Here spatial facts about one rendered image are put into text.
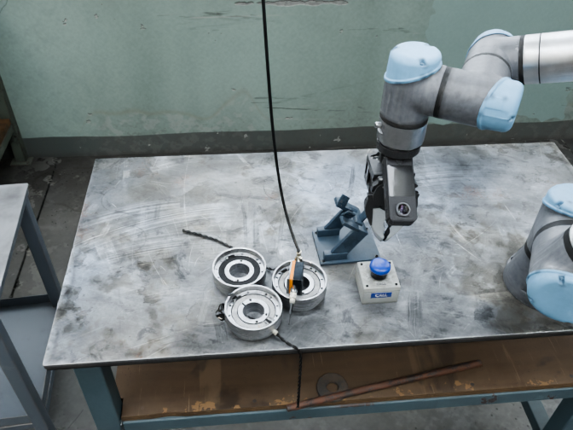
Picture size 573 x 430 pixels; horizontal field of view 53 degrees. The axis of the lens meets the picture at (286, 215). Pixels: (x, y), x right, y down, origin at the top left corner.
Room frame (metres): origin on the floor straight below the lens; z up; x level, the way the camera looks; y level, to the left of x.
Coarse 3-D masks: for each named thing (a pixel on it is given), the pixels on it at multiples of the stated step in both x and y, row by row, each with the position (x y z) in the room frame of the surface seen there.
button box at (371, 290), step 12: (360, 264) 0.76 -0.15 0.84; (360, 276) 0.74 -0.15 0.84; (372, 276) 0.73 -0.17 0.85; (384, 276) 0.73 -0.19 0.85; (396, 276) 0.74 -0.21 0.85; (360, 288) 0.73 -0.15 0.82; (372, 288) 0.70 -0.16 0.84; (384, 288) 0.71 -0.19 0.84; (396, 288) 0.71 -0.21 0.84; (372, 300) 0.71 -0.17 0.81; (384, 300) 0.71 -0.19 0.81; (396, 300) 0.71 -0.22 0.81
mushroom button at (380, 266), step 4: (372, 260) 0.75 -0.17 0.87; (376, 260) 0.75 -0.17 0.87; (380, 260) 0.75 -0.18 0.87; (384, 260) 0.75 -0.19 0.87; (372, 264) 0.74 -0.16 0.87; (376, 264) 0.74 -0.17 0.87; (380, 264) 0.74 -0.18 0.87; (384, 264) 0.74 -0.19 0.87; (388, 264) 0.74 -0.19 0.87; (372, 268) 0.73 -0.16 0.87; (376, 268) 0.73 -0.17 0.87; (380, 268) 0.73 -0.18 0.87; (384, 268) 0.73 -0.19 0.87; (388, 268) 0.73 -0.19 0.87; (376, 272) 0.72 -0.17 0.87; (380, 272) 0.72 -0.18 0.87; (384, 272) 0.72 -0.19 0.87; (388, 272) 0.73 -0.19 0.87
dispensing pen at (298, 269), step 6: (300, 252) 0.77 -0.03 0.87; (294, 258) 0.77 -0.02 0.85; (300, 258) 0.77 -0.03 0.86; (300, 264) 0.74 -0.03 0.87; (294, 270) 0.72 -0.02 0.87; (300, 270) 0.72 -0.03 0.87; (294, 276) 0.70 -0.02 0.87; (300, 276) 0.70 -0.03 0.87; (294, 282) 0.70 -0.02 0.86; (300, 282) 0.70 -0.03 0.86; (294, 288) 0.69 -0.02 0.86; (300, 288) 0.70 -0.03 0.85; (294, 294) 0.68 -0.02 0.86; (300, 294) 0.70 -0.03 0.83; (294, 300) 0.66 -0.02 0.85
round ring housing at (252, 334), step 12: (240, 288) 0.70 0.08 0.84; (252, 288) 0.71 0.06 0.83; (264, 288) 0.70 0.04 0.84; (228, 300) 0.67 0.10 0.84; (252, 300) 0.68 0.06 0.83; (276, 300) 0.68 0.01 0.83; (228, 312) 0.65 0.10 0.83; (240, 312) 0.65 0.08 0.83; (264, 312) 0.65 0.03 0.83; (276, 312) 0.65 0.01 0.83; (228, 324) 0.63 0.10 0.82; (252, 324) 0.63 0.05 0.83; (276, 324) 0.63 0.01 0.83; (240, 336) 0.61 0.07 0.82; (252, 336) 0.60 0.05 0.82; (264, 336) 0.61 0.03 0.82
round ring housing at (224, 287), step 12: (228, 252) 0.80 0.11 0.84; (240, 252) 0.80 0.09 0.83; (252, 252) 0.80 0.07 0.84; (216, 264) 0.77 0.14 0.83; (228, 264) 0.77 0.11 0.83; (240, 264) 0.77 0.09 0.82; (264, 264) 0.76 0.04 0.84; (216, 276) 0.73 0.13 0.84; (228, 276) 0.74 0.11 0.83; (264, 276) 0.74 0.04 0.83; (228, 288) 0.71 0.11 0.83
